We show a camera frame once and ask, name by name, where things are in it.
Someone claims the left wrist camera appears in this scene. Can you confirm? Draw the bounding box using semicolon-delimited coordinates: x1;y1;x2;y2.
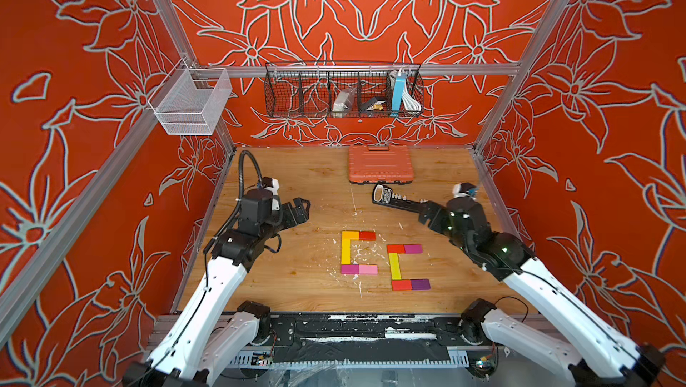
239;177;280;223

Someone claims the light pink block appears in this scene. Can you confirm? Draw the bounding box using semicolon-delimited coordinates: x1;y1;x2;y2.
358;265;379;276

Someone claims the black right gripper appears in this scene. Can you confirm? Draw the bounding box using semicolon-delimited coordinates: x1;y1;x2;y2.
415;200;473;260

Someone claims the orange plastic tool case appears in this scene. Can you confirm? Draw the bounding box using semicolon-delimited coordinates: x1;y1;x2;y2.
348;146;414;184

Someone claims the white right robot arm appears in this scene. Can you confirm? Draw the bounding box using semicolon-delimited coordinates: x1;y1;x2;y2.
417;194;666;386

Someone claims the silver packet in basket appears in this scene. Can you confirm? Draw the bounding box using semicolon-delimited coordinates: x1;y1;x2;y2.
332;88;357;118

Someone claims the long red block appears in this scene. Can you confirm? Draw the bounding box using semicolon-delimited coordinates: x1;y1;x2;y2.
391;279;413;292

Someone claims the bright yellow block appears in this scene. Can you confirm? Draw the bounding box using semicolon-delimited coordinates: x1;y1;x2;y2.
340;239;351;265

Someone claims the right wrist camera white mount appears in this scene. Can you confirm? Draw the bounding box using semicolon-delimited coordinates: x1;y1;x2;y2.
452;183;478;199

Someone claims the lime yellow long block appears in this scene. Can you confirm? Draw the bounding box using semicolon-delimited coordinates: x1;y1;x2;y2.
388;253;402;281

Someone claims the black wire wall basket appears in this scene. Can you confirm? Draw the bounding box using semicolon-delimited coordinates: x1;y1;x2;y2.
264;61;425;119

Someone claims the red cube block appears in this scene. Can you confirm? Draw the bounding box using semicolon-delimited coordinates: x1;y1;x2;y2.
386;244;406;254

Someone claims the dark purple block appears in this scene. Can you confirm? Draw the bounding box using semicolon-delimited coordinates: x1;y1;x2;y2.
410;279;432;291

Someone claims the orange block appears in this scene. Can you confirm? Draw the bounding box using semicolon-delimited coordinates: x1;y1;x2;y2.
341;231;360;240

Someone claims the aluminium frame post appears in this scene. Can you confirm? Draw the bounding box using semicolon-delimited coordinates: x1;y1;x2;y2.
153;0;198;68

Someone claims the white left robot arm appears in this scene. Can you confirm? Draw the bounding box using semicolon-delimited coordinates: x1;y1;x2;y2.
121;198;311;386

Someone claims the small magenta block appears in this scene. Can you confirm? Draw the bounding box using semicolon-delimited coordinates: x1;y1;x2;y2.
403;244;423;255

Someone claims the white wire basket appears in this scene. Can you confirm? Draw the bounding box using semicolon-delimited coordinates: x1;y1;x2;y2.
149;69;232;136

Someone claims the small red block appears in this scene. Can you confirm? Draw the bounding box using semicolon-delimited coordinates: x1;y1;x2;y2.
358;231;376;242

